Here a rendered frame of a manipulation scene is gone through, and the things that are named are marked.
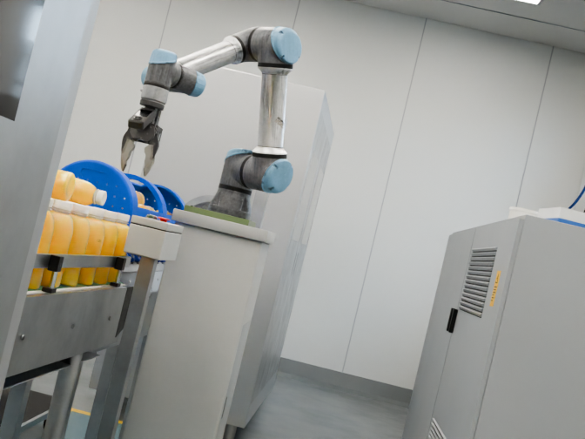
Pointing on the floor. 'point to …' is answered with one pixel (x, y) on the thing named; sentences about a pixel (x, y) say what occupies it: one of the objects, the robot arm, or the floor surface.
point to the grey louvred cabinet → (505, 336)
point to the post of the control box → (127, 348)
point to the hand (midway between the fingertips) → (134, 169)
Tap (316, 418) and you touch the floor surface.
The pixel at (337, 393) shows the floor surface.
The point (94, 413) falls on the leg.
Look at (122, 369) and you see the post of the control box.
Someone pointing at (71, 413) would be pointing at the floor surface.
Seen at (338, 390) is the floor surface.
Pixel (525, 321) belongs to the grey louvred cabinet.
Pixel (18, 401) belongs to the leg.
